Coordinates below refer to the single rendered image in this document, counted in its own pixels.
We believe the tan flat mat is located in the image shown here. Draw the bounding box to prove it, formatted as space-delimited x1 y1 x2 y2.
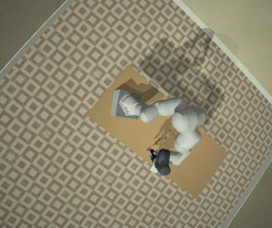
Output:
159 128 175 145

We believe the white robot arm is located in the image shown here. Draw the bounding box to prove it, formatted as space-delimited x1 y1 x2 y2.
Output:
119 94 206 176

